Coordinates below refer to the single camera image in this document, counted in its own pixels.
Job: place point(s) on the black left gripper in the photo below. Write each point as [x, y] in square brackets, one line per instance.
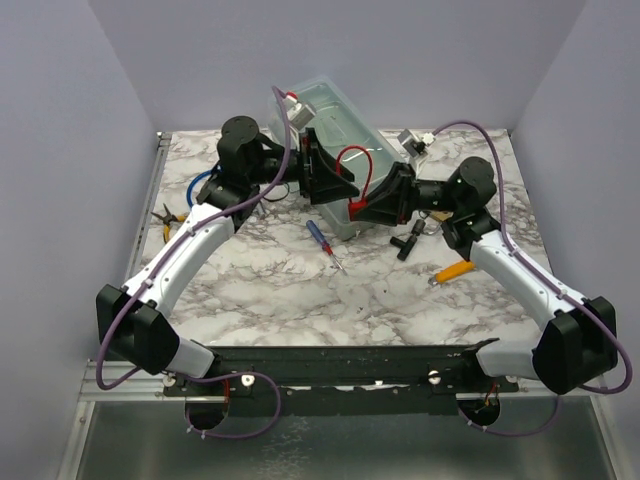
[320, 181]

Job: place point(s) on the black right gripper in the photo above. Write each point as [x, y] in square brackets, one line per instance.
[394, 201]

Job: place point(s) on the red cable lock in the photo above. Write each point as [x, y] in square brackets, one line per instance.
[360, 160]

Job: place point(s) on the blue cable lock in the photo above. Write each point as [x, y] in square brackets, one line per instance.
[197, 185]

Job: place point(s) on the brass padlock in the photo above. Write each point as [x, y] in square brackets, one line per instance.
[438, 217]

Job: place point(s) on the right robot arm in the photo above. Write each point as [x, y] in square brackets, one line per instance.
[576, 340]

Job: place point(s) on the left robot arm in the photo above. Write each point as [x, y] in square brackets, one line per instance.
[133, 319]

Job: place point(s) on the black cylinder lock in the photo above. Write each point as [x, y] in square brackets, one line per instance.
[406, 246]

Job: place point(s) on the clear plastic storage box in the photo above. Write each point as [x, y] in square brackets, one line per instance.
[338, 123]

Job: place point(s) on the blue handled screwdriver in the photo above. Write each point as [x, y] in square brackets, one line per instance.
[324, 244]

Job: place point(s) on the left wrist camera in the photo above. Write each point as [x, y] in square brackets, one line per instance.
[299, 113]

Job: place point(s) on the orange handled tool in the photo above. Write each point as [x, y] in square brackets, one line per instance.
[449, 273]

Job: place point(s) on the yellow handled pliers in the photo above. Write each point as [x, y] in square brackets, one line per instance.
[169, 220]

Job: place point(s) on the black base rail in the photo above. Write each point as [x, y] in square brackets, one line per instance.
[336, 381]

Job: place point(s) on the aluminium frame rail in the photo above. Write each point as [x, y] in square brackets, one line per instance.
[120, 380]

